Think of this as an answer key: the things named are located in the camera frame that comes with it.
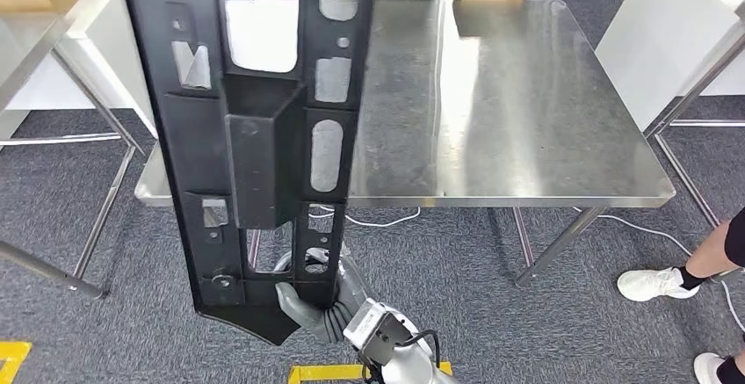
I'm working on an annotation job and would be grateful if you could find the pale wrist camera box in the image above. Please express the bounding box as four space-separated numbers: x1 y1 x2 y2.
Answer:
342 298 412 366

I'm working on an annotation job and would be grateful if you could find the stainless steel workbench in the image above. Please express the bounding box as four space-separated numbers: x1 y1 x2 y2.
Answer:
134 0 677 289

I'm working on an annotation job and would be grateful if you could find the white table with steel legs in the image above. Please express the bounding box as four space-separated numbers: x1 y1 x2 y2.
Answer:
0 0 159 302
593 0 745 230

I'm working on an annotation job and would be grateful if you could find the yellow floor tape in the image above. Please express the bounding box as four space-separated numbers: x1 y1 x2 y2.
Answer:
0 340 33 384
286 360 453 384

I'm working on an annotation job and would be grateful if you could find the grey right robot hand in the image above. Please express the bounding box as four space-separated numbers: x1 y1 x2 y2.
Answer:
273 246 370 339

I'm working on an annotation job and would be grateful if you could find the long black plastic part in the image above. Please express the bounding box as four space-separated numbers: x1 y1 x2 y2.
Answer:
116 0 384 348

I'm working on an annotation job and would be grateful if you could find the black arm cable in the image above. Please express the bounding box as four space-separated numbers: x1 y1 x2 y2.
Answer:
398 329 442 371

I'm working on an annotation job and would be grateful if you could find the person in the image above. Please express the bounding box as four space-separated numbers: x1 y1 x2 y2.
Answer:
615 206 745 384

